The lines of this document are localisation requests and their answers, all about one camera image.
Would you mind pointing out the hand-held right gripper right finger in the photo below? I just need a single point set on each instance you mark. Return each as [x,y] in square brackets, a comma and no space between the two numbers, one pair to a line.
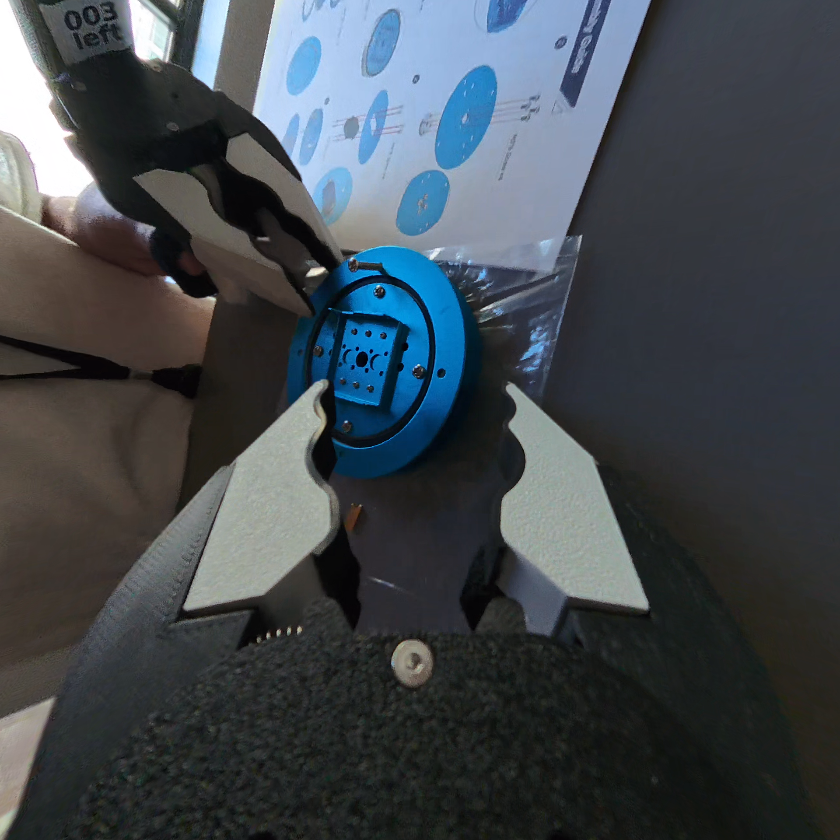
[564,525]

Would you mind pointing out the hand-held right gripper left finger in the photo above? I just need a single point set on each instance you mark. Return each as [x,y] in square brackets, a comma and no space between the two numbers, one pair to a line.
[262,518]

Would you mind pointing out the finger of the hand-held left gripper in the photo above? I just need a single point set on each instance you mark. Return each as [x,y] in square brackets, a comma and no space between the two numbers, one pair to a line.
[190,210]
[269,157]

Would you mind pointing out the long metal screw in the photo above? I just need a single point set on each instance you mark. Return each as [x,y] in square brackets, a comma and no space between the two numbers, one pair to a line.
[367,264]

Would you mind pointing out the blue round bearing base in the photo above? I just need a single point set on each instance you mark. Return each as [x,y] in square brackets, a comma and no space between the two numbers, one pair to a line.
[453,328]

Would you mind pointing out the person's left hand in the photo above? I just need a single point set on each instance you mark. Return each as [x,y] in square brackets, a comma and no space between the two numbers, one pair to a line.
[98,223]

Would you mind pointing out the small brass standoff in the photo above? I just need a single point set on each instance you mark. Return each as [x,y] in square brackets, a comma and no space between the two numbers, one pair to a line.
[355,517]

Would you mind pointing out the office window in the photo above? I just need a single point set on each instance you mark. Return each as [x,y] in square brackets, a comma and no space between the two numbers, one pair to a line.
[16,118]

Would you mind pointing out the clear plastic bag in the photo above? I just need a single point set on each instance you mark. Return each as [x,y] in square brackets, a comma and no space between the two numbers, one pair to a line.
[525,295]

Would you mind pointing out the printed assembly guide sheet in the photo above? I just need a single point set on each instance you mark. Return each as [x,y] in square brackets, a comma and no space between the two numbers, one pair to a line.
[525,164]

